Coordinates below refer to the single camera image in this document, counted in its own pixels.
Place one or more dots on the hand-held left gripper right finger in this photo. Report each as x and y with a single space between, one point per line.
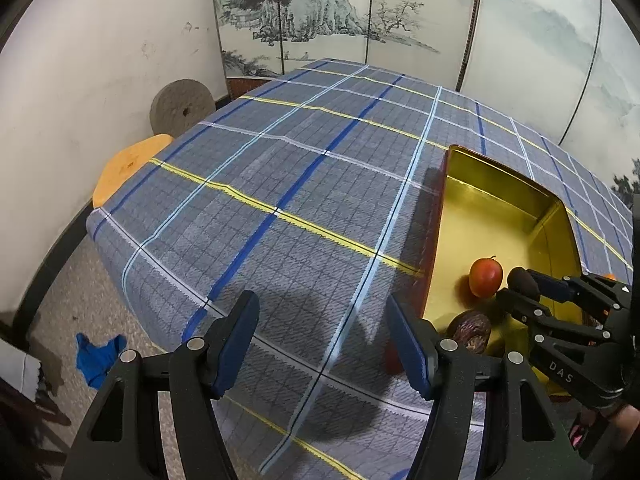
407 350

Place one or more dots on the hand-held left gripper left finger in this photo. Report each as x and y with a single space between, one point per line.
237 340

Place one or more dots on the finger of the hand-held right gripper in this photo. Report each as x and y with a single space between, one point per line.
525 307
552 287

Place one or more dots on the dark brown passion fruit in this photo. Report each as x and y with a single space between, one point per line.
522 282
470 332

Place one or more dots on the red tomato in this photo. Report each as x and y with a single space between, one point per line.
485 277

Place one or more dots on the red and gold tin box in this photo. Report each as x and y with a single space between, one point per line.
490 220

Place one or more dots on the person's right forearm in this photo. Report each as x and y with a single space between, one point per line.
629 427

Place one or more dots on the pink slipper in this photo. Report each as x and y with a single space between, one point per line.
579 435

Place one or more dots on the blue cloth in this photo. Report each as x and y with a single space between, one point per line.
95 360

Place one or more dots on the blue plaid tablecloth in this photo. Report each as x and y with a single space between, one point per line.
275 185

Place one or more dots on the orange wooden stool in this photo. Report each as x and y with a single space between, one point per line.
125 170

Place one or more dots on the white paper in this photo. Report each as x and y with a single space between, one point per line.
17 367

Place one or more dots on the grey round millstone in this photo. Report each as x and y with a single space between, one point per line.
172 102

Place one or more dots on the landscape painted folding screen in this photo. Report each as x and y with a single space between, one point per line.
525 35

